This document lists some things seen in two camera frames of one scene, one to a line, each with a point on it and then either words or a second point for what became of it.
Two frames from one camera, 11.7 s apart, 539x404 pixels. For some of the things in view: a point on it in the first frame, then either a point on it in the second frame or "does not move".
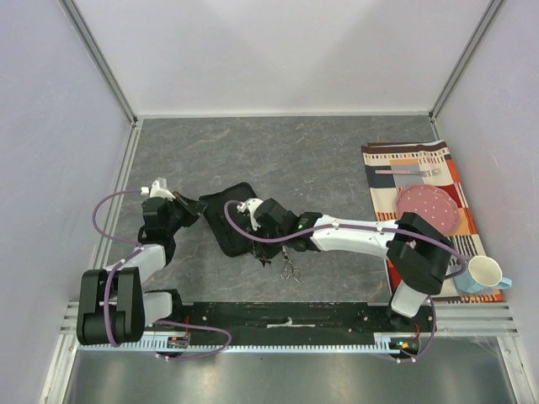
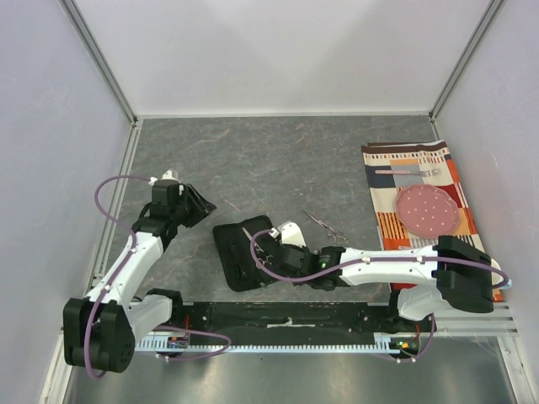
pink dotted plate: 431,204 does not move
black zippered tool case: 234,243 -> 249,252
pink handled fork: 426,172 does not move
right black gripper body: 261,246 -> 267,253
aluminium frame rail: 100,57 does not move
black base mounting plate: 264,318 does not move
